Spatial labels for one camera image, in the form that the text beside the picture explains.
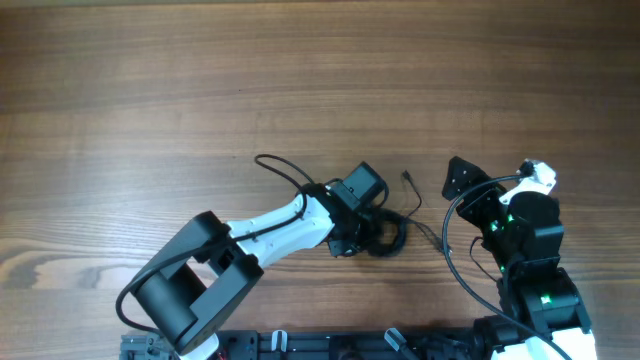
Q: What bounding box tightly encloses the black cable bundle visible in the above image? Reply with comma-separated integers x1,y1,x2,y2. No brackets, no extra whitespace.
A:
367,170,454,259

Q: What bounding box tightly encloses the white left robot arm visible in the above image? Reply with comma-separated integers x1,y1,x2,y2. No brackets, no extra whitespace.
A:
122,162,389,359

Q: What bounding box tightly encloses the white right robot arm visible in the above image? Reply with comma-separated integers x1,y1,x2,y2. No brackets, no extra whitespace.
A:
442,156,597,359

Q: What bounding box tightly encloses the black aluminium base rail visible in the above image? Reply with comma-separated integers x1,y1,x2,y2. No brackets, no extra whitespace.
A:
119,327,481,360

